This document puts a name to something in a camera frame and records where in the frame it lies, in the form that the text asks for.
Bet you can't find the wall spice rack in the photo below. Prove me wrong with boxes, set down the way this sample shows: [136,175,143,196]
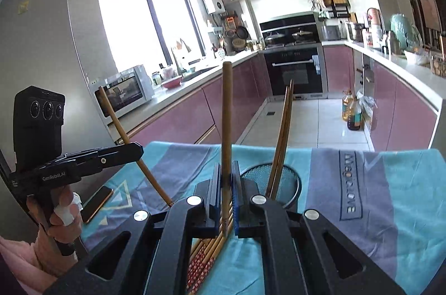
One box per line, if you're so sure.
[308,0,351,19]

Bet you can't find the black mesh holder cup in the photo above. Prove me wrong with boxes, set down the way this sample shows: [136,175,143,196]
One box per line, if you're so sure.
[240,163,303,213]

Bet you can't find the clear plastic bag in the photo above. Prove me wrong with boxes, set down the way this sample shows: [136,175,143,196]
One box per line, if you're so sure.
[359,91,379,130]

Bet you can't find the framed wall hanging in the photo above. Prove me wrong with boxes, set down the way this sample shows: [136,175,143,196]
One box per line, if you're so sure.
[398,0,446,48]

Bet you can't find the smartphone with orange edge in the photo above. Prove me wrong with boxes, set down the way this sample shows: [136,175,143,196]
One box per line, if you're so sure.
[81,186,114,225]

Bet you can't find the bundle of floral-tipped chopsticks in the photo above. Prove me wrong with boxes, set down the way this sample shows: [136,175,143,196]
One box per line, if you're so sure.
[186,208,228,294]

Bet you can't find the black built-in oven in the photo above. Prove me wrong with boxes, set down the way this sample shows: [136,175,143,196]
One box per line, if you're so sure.
[263,43,328,98]

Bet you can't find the steel stock pot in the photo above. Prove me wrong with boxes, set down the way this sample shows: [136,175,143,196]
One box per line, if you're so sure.
[345,21,365,41]

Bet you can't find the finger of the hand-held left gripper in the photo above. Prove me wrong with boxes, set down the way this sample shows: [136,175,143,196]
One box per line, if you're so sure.
[64,142,144,177]

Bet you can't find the pink bowl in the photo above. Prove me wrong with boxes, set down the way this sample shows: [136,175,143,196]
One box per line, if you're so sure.
[161,75,184,90]

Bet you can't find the kitchen window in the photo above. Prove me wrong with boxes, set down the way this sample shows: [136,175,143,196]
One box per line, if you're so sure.
[95,0,206,74]

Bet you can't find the white microwave oven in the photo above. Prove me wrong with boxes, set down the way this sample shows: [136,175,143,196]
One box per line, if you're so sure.
[90,64,156,118]

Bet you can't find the teal and grey printed cloth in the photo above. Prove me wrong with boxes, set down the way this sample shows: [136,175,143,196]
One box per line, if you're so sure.
[78,141,446,295]

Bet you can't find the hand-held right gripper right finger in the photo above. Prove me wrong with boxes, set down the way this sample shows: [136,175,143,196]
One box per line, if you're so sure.
[231,161,406,295]

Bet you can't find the yellow cooking oil bottle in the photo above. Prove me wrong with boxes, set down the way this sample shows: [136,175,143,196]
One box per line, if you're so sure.
[341,90,354,122]

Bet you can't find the silver countertop appliance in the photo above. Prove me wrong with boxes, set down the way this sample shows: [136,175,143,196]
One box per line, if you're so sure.
[321,25,341,42]

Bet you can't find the person's left forearm pink sleeve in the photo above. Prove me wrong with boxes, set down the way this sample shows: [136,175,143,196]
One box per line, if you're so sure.
[0,234,62,286]

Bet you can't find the person's left hand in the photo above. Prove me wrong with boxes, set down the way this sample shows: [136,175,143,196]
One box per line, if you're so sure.
[26,184,84,276]

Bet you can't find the black range hood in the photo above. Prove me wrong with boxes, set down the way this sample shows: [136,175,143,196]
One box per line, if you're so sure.
[260,12,319,38]

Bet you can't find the grey refrigerator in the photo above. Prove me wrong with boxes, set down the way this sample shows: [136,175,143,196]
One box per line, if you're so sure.
[0,0,117,247]

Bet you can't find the hanging pans and utensils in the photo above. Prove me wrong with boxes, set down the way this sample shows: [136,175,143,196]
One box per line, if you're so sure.
[223,14,251,53]

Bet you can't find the pink corner base cabinets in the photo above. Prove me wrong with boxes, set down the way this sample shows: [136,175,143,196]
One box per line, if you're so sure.
[321,40,440,152]

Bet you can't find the pink base cabinets with worktop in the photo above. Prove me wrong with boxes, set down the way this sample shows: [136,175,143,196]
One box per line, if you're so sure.
[117,51,273,147]

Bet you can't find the wooden chopstick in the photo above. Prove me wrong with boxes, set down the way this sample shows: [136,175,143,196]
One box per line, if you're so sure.
[271,80,295,202]
[222,61,233,238]
[98,86,174,208]
[266,85,291,199]

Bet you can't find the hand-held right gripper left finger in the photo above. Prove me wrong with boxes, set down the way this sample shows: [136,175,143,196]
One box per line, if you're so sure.
[43,163,231,295]

